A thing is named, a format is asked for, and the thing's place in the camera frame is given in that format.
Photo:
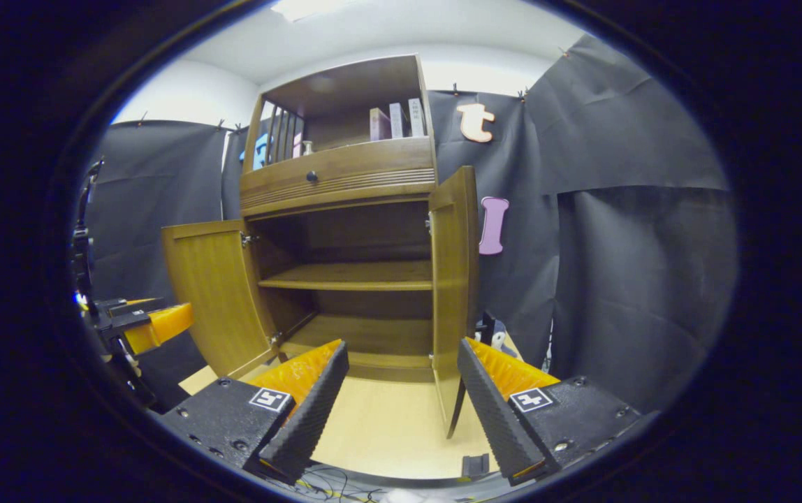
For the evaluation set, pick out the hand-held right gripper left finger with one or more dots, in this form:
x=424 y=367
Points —
x=310 y=419

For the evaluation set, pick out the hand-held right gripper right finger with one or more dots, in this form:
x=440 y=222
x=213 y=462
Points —
x=492 y=419

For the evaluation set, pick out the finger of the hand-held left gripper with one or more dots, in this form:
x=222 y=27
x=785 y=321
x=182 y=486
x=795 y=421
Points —
x=163 y=325
x=128 y=308

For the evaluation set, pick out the wooden shoe cabinet door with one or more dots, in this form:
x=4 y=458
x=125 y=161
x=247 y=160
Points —
x=453 y=279
x=212 y=293

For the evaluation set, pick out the wooden double-door shoe cabinet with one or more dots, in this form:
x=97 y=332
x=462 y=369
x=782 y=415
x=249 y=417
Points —
x=345 y=84

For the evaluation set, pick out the wooden inner cabinet shelf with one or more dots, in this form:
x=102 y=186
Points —
x=352 y=276

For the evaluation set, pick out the black backdrop cloth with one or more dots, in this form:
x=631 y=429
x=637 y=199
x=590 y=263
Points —
x=638 y=279

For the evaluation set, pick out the large ceiling light panel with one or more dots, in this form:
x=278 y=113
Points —
x=317 y=7

